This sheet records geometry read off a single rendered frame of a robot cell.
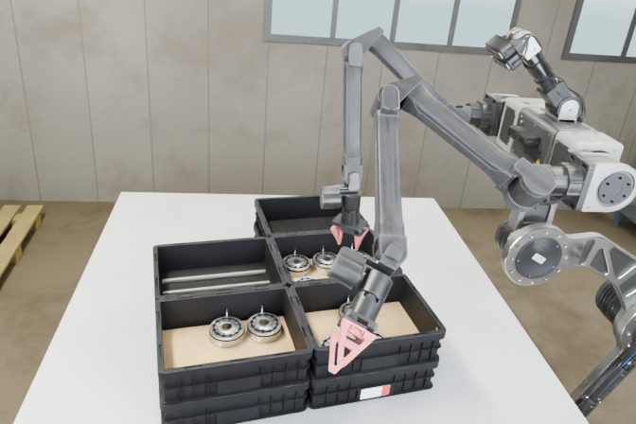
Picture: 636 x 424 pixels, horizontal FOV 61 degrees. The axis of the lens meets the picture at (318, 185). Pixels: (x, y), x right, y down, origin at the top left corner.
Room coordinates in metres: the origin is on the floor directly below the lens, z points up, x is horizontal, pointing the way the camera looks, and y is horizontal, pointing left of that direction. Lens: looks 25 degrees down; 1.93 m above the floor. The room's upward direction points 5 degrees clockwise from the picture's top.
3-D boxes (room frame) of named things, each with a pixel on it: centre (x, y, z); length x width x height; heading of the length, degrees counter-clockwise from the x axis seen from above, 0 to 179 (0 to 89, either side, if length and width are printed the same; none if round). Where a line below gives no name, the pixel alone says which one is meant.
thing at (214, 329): (1.25, 0.23, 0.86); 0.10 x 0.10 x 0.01
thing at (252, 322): (1.28, 0.12, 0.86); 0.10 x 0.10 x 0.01
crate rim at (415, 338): (1.31, -0.17, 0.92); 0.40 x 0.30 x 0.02; 109
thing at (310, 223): (1.88, 0.02, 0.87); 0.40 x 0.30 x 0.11; 109
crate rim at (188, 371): (1.18, 0.20, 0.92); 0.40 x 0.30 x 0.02; 109
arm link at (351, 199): (1.52, -0.10, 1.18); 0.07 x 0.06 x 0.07; 100
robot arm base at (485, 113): (1.66, -0.49, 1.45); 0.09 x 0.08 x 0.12; 9
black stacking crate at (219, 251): (1.46, 0.30, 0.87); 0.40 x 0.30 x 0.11; 109
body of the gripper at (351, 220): (1.52, -0.11, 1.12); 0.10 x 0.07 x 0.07; 64
